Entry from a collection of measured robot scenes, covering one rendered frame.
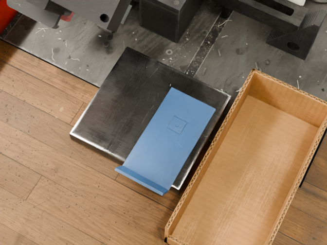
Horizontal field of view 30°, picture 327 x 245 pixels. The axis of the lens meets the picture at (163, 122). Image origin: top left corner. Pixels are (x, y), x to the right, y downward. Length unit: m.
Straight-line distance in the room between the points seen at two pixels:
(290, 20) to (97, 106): 0.29
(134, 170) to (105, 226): 0.08
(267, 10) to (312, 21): 0.06
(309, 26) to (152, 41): 0.23
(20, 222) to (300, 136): 0.40
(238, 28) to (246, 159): 0.22
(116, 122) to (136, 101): 0.04
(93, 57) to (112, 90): 0.08
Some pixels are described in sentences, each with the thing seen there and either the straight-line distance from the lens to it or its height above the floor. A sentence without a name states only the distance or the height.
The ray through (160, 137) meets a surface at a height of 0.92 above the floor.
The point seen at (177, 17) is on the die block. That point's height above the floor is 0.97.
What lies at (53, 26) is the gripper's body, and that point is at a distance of 0.70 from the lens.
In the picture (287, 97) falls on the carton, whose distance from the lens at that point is 0.85.
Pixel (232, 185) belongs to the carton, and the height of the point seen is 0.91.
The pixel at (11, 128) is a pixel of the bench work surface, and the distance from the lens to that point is 0.88.
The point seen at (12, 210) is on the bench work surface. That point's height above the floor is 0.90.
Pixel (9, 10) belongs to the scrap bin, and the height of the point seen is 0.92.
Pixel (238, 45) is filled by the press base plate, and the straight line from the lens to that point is 0.93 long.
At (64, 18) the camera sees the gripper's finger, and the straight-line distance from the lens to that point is 0.72.
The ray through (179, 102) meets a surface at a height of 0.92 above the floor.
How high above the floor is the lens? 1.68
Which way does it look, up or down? 65 degrees down
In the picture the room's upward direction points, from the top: 2 degrees clockwise
